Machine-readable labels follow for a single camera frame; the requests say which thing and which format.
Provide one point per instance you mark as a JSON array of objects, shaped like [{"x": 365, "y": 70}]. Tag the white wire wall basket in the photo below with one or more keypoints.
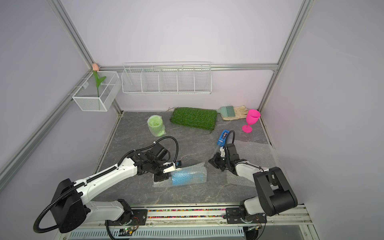
[{"x": 167, "y": 78}]

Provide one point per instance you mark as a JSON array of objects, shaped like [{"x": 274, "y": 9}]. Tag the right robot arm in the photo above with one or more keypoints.
[{"x": 275, "y": 194}]

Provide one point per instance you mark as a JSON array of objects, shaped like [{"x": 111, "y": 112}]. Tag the green artificial grass mat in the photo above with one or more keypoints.
[{"x": 195, "y": 118}]

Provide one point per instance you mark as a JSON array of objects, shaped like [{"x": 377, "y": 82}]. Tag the white mesh corner basket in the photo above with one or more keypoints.
[{"x": 86, "y": 95}]

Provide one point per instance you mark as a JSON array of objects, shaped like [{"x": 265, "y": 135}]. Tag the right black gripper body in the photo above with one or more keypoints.
[{"x": 224, "y": 162}]

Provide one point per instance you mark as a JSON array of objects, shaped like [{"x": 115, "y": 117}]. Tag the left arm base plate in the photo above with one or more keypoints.
[{"x": 136, "y": 217}]

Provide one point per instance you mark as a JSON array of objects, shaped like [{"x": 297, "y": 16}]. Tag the pink plastic wine glass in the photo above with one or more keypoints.
[{"x": 251, "y": 118}]

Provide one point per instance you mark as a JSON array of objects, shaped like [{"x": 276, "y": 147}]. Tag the artificial tulip flower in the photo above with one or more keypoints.
[{"x": 98, "y": 79}]

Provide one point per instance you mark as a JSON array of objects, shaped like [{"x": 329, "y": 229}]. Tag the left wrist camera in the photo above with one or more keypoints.
[{"x": 172, "y": 167}]

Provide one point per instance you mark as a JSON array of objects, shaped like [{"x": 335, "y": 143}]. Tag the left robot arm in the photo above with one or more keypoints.
[{"x": 73, "y": 204}]

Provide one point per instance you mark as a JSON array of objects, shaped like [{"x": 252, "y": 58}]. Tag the bubble wrap sheet stack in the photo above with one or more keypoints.
[{"x": 261, "y": 155}]

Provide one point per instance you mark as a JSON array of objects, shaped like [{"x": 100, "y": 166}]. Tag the blue tape dispenser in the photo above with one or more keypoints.
[{"x": 222, "y": 138}]

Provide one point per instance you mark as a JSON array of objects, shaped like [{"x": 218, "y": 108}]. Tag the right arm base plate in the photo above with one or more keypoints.
[{"x": 236, "y": 216}]

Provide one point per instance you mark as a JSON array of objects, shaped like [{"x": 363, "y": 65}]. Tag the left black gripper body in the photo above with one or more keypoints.
[{"x": 157, "y": 169}]

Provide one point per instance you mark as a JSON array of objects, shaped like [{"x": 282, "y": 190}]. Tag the blue plastic wine glass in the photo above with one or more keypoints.
[{"x": 188, "y": 177}]

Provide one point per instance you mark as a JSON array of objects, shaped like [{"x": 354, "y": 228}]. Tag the beige work glove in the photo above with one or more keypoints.
[{"x": 230, "y": 113}]

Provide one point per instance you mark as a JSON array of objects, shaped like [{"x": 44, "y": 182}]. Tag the aluminium front rail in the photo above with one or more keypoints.
[{"x": 189, "y": 215}]

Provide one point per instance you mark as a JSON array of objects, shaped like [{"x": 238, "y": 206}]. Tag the white vent grille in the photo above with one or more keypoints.
[{"x": 157, "y": 233}]

